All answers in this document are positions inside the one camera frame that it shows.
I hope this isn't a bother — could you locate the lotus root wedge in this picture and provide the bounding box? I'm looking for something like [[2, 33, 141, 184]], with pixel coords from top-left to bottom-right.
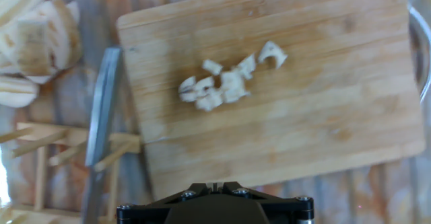
[[0, 75, 40, 109]]

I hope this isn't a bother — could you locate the marble pattern plastic mat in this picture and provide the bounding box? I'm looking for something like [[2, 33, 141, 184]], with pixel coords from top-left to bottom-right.
[[0, 0, 431, 224]]

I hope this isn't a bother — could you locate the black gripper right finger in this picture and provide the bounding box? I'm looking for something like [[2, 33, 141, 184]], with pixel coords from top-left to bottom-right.
[[217, 182, 315, 224]]

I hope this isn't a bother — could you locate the wooden peg rack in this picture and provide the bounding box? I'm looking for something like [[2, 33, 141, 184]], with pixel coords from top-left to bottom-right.
[[0, 121, 141, 224]]

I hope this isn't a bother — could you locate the steel cleaver knife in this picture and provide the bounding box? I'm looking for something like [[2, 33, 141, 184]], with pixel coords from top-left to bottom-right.
[[80, 46, 124, 224]]

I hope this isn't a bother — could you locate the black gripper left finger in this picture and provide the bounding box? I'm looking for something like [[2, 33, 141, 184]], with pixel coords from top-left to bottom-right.
[[117, 182, 216, 224]]

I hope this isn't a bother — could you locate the bamboo cutting board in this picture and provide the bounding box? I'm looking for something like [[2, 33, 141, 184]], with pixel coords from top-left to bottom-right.
[[116, 0, 427, 200]]

